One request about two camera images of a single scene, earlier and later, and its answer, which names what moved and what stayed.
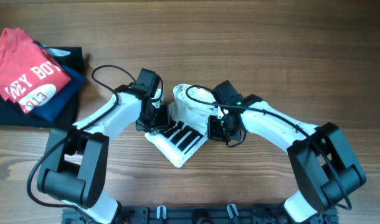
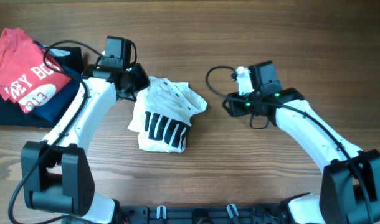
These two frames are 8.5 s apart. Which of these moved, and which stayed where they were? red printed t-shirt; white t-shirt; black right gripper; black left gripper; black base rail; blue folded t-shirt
Moved: black left gripper; black right gripper; white t-shirt
Stayed: blue folded t-shirt; red printed t-shirt; black base rail
